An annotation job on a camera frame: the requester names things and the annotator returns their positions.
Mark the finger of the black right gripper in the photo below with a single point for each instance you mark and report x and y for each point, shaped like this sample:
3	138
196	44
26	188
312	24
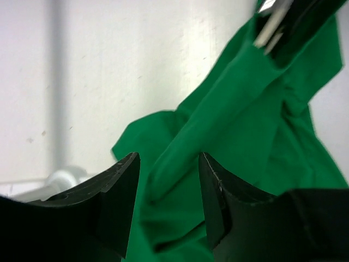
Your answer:
301	23

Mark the green t-shirt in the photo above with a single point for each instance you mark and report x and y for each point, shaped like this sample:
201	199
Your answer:
252	115

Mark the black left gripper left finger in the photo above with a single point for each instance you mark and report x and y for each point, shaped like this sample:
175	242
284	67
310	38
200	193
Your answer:
89	222

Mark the white rack base foot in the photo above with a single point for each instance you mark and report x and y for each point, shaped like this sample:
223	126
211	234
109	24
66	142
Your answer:
42	189

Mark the cream hanger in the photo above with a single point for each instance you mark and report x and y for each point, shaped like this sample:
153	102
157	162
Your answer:
271	32

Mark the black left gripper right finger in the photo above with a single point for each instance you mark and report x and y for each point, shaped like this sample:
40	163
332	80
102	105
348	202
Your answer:
244	223

